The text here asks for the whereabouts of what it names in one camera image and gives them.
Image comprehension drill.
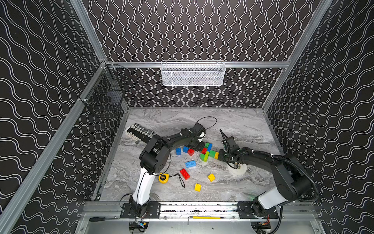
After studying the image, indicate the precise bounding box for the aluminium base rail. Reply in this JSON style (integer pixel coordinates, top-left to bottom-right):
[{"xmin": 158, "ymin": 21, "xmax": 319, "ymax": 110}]
[{"xmin": 81, "ymin": 201, "xmax": 318, "ymax": 221}]

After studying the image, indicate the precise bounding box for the light blue long lego brick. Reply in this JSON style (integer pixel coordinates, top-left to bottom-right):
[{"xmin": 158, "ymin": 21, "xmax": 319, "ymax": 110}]
[{"xmin": 185, "ymin": 160, "xmax": 197, "ymax": 168}]

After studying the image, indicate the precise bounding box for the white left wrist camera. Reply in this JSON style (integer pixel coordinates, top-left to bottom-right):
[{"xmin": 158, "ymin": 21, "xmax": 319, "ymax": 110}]
[{"xmin": 198, "ymin": 130, "xmax": 206, "ymax": 141}]

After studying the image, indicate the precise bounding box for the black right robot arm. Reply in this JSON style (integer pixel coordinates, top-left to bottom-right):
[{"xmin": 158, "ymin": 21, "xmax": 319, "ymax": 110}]
[{"xmin": 218, "ymin": 130, "xmax": 319, "ymax": 214}]

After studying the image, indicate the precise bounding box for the black socket set holder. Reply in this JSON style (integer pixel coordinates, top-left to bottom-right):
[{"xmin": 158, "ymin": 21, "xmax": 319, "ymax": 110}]
[{"xmin": 125, "ymin": 123, "xmax": 155, "ymax": 144}]

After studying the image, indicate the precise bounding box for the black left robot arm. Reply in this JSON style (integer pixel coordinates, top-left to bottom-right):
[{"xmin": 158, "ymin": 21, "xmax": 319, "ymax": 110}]
[{"xmin": 126, "ymin": 122, "xmax": 206, "ymax": 207}]

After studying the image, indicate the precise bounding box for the red square lego brick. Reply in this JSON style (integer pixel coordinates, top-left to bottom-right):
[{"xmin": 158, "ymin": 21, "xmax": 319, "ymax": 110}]
[{"xmin": 188, "ymin": 149, "xmax": 195, "ymax": 157}]

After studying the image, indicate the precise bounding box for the white wire mesh basket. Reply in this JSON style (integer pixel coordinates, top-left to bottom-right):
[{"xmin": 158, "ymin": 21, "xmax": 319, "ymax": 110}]
[{"xmin": 160, "ymin": 60, "xmax": 226, "ymax": 86}]

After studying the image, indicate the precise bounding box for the red long lego brick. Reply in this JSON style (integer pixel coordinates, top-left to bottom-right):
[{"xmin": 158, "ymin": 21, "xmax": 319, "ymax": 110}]
[{"xmin": 180, "ymin": 169, "xmax": 191, "ymax": 180}]

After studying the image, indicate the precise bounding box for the yellow tape measure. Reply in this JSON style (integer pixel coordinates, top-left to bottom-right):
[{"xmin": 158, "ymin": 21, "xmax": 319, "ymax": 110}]
[{"xmin": 158, "ymin": 173, "xmax": 169, "ymax": 184}]

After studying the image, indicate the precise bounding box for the yellow small lego brick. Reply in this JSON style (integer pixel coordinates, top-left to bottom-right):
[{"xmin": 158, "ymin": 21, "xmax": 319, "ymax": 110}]
[{"xmin": 208, "ymin": 174, "xmax": 216, "ymax": 182}]

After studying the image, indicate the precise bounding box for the white tape roll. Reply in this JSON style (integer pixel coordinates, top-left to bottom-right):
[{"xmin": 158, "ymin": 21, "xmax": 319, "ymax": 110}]
[{"xmin": 228, "ymin": 163, "xmax": 247, "ymax": 176}]

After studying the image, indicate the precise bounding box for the black wire mesh basket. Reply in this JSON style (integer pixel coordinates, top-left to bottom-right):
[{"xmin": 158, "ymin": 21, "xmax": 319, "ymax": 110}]
[{"xmin": 83, "ymin": 62, "xmax": 133, "ymax": 119}]

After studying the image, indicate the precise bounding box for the yellow lego brick front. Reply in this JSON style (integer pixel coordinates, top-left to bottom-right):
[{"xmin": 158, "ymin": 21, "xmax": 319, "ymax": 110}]
[{"xmin": 194, "ymin": 183, "xmax": 202, "ymax": 192}]

